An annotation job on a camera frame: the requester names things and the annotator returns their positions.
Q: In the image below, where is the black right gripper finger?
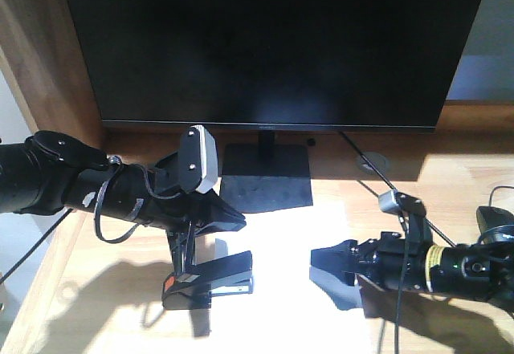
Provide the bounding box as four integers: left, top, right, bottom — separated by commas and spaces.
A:
310, 241, 357, 286
309, 267, 361, 310

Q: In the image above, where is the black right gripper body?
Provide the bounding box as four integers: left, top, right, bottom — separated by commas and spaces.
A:
348, 231, 432, 292

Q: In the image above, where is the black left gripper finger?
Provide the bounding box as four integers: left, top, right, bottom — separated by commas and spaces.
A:
189, 191, 247, 236
166, 222, 197, 278

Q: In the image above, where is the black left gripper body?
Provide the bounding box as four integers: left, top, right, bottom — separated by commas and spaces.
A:
64, 153, 193, 233

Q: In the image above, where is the black stapler with orange button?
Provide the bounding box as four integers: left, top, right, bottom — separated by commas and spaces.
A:
161, 251, 253, 311

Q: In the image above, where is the white paper sheet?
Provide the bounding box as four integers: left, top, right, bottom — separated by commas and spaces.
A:
208, 201, 371, 353

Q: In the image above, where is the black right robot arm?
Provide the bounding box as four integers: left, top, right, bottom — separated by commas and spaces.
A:
311, 232, 513, 312

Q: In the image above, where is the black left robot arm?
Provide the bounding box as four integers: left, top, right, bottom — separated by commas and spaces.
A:
1, 125, 252, 282

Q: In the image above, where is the wooden desk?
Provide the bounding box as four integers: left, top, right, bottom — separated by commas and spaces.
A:
1, 0, 513, 353

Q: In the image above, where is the black computer mouse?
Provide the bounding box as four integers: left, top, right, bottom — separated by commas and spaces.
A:
476, 205, 513, 244

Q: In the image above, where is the black computer monitor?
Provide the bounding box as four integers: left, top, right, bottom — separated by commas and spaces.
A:
59, 0, 493, 215

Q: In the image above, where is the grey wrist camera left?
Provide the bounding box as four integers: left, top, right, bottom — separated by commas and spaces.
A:
178, 125, 218, 193

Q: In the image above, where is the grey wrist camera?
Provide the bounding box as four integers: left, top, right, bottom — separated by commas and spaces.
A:
378, 190, 426, 217
178, 125, 218, 193

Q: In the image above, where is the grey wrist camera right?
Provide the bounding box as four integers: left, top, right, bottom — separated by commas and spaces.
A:
378, 190, 426, 217

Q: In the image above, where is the black mouse cable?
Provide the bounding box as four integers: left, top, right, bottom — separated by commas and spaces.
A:
488, 185, 514, 207

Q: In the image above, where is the black monitor cable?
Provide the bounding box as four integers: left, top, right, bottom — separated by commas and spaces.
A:
338, 130, 457, 246

